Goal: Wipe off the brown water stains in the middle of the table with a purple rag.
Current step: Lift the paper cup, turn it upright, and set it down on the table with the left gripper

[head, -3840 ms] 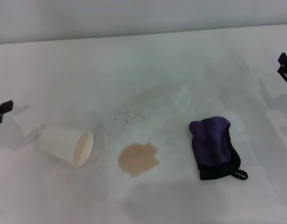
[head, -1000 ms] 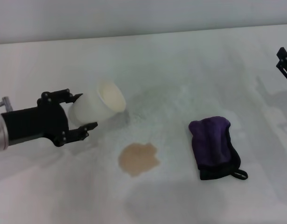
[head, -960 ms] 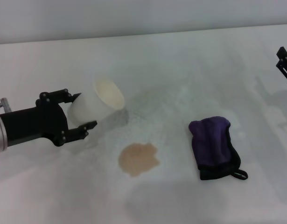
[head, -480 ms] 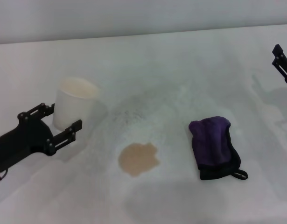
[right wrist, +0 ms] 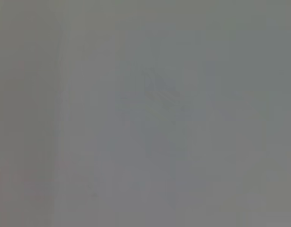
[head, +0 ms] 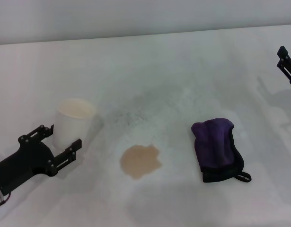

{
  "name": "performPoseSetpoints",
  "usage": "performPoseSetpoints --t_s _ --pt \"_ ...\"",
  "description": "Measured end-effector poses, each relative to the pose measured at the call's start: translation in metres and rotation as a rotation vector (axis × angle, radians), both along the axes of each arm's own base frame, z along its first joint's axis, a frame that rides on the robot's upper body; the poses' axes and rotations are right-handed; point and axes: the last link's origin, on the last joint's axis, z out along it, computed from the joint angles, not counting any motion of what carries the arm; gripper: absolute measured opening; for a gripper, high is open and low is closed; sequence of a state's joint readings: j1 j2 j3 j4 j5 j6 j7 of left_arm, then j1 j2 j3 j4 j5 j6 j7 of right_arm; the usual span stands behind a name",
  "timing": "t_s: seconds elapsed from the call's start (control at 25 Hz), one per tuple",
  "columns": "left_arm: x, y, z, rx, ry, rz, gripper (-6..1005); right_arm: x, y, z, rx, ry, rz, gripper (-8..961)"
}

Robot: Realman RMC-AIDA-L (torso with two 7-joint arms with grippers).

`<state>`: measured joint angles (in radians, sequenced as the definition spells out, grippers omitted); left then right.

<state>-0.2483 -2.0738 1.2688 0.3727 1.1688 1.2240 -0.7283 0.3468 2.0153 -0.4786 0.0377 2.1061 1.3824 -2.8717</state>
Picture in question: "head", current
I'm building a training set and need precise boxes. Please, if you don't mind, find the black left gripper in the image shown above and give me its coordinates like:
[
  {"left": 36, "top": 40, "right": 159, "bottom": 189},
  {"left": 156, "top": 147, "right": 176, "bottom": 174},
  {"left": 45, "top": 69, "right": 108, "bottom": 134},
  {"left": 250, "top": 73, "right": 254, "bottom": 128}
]
[{"left": 0, "top": 124, "right": 82, "bottom": 192}]

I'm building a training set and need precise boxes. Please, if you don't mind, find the white paper cup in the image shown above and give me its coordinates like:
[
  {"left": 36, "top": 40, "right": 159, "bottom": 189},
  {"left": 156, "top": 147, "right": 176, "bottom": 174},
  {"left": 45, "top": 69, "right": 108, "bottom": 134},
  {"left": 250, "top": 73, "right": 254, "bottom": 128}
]
[{"left": 52, "top": 98, "right": 98, "bottom": 152}]

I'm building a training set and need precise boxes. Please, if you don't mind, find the purple rag with black trim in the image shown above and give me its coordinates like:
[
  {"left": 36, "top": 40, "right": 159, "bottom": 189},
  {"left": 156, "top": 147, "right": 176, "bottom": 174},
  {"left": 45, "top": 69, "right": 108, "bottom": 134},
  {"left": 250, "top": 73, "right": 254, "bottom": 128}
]
[{"left": 191, "top": 117, "right": 252, "bottom": 183}]

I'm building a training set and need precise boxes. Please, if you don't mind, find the brown water stain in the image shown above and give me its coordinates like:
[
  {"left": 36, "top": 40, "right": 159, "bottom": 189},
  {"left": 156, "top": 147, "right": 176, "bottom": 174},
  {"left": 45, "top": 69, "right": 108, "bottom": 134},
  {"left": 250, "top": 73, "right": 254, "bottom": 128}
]
[{"left": 119, "top": 144, "right": 163, "bottom": 180}]

